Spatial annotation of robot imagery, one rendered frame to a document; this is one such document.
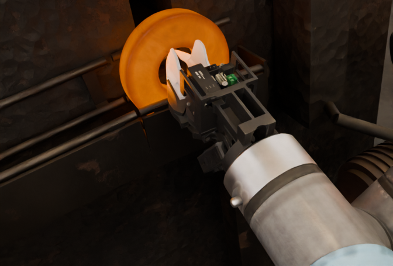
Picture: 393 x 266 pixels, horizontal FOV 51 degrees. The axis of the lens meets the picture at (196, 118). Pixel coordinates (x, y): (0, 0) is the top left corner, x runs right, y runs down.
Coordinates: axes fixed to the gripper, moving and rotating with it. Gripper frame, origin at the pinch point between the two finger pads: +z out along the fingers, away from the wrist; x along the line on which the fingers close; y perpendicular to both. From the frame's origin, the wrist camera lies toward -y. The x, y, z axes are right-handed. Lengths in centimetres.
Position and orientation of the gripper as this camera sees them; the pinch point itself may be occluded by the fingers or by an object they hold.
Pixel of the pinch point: (176, 61)
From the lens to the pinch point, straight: 57.3
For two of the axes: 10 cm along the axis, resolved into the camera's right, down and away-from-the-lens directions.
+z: -4.6, -6.8, 5.7
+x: -8.9, 3.5, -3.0
